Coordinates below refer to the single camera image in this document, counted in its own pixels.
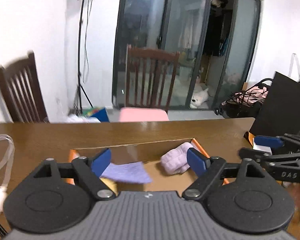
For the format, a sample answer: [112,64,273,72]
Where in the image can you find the lilac towel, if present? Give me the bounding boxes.
[160,142,192,175]

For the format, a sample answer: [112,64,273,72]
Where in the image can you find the yellow hamster plush toy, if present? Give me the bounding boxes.
[100,178,118,196]

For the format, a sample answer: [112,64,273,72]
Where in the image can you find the black paper bag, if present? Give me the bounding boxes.
[249,72,300,137]

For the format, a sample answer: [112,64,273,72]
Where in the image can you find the purple knitted cloth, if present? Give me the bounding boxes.
[101,162,152,184]

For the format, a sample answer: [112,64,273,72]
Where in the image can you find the black stroller with pink cloth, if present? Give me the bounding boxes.
[213,78,273,118]

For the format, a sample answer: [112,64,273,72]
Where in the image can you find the colourful blue toy box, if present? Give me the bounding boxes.
[82,108,110,122]

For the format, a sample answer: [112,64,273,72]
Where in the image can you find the red cardboard box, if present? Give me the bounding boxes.
[68,138,209,195]

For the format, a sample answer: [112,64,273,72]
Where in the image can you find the black studio light stand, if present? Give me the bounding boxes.
[74,0,93,115]

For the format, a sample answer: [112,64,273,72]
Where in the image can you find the pink seat cushion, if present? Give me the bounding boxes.
[119,107,169,122]

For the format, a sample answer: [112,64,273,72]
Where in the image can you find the white plush dog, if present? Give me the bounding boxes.
[190,88,209,109]

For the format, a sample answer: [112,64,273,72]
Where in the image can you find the dark wooden chair left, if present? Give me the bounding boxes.
[0,51,49,123]

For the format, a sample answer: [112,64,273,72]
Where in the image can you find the dark wooden chair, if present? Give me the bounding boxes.
[124,44,180,111]
[0,51,49,123]

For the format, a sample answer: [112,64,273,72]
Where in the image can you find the dark wooden chair right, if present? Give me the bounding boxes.
[124,44,180,111]

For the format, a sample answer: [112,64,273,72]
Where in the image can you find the glass sliding door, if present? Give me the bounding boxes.
[112,0,261,109]

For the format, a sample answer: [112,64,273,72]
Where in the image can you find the white charger cable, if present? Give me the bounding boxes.
[0,134,16,188]

